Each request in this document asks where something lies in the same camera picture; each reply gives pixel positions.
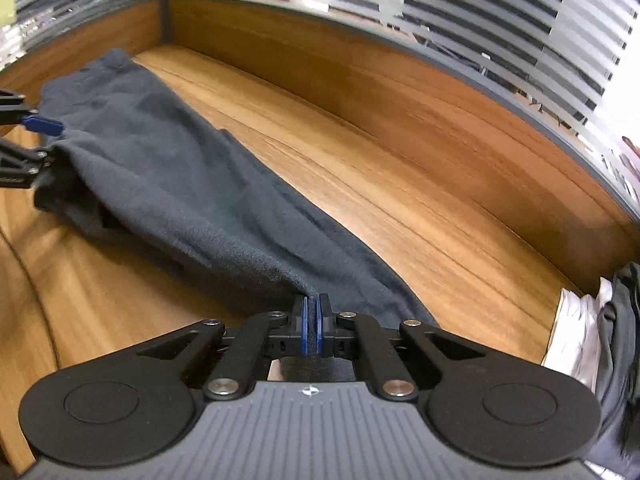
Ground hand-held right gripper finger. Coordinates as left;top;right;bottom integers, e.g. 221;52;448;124
137;294;312;402
312;292;487;401

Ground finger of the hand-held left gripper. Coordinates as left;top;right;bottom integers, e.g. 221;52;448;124
0;139;56;188
0;89;66;138

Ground dark grey pants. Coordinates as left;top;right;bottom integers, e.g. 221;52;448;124
32;48;441;376

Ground folded white shirt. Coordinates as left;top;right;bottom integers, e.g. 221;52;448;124
542;277;615;397

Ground folded grey pants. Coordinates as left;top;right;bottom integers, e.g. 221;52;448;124
595;262;640;461

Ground dark partition post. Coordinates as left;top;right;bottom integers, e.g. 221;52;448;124
154;0;173;46

